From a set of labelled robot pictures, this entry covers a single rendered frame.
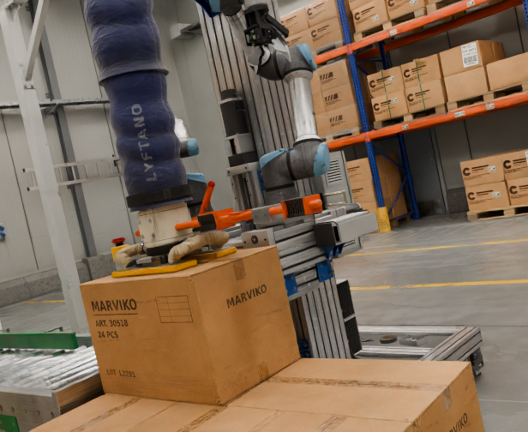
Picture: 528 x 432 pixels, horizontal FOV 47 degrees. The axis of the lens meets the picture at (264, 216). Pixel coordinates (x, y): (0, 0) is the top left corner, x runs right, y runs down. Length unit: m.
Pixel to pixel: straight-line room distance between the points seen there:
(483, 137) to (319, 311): 8.03
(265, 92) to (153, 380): 1.25
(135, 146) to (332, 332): 1.24
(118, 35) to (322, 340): 1.49
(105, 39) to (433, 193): 9.16
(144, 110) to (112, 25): 0.29
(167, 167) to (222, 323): 0.55
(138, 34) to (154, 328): 0.95
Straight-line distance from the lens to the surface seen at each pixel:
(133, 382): 2.17
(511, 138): 10.30
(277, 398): 1.83
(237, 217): 1.84
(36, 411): 2.43
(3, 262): 11.82
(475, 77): 9.07
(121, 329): 2.13
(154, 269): 1.99
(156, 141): 2.04
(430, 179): 10.84
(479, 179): 9.14
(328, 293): 2.73
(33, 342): 3.49
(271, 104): 2.60
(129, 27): 2.11
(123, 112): 2.07
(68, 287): 5.66
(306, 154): 2.27
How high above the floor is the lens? 1.16
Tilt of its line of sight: 3 degrees down
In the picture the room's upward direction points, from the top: 12 degrees counter-clockwise
